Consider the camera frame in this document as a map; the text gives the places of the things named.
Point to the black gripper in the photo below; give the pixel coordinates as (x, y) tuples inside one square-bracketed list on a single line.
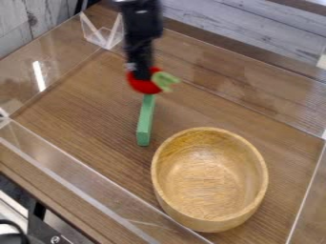
[(141, 18)]

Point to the red plush strawberry toy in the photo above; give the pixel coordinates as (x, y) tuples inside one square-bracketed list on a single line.
[(159, 83)]

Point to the green rectangular block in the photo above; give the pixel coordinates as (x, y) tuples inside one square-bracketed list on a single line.
[(143, 130)]

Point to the wooden bowl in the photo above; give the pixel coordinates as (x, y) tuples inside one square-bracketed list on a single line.
[(209, 179)]

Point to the clear acrylic tray enclosure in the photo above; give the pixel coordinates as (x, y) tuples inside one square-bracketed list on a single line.
[(68, 147)]

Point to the black metal bracket with bolt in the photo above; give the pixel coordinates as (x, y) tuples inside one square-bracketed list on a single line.
[(38, 230)]

